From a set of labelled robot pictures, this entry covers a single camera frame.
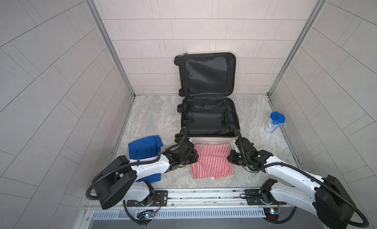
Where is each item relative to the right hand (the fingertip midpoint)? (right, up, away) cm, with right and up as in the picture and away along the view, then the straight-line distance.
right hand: (225, 159), depth 82 cm
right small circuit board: (+19, -21, -14) cm, 31 cm away
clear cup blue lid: (+32, +23, +5) cm, 40 cm away
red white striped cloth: (-8, +1, -7) cm, 10 cm away
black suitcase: (-8, +28, +24) cm, 38 cm away
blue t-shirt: (-46, +6, +3) cm, 46 cm away
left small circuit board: (-37, -18, -17) cm, 45 cm away
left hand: (-13, +2, +1) cm, 13 cm away
